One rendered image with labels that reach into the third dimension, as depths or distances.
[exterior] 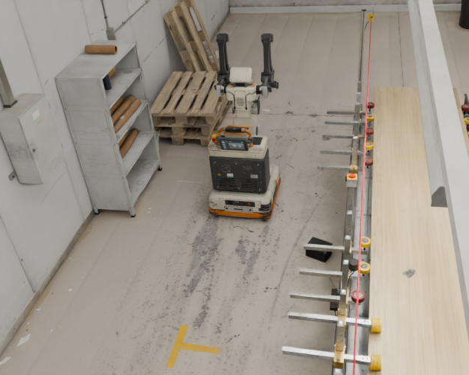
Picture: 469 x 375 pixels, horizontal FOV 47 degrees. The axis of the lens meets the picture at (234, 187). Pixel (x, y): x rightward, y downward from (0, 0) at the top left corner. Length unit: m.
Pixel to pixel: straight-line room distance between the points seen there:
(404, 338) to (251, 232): 2.38
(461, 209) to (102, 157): 4.19
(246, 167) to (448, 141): 3.40
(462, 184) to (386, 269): 1.99
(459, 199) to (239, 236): 3.76
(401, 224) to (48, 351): 2.87
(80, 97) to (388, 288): 3.12
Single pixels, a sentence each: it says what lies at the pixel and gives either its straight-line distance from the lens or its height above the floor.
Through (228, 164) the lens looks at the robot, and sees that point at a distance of 5.09.
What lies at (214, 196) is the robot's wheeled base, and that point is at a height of 0.27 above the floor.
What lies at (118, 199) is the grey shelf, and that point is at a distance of 5.58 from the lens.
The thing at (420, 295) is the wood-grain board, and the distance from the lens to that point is 3.47.
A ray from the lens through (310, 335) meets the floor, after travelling 4.36.
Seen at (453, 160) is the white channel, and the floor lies 2.46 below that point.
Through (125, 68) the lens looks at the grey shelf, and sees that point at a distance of 5.80.
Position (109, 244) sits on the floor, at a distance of 5.41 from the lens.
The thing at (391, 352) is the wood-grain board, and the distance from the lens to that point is 3.17.
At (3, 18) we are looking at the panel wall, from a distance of 4.59.
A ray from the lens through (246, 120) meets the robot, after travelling 5.25.
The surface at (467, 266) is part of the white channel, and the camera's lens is 1.40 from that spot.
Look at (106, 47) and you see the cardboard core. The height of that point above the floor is 1.62.
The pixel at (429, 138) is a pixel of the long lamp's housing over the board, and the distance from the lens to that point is 2.05.
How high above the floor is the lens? 3.40
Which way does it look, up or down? 36 degrees down
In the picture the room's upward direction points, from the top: 6 degrees counter-clockwise
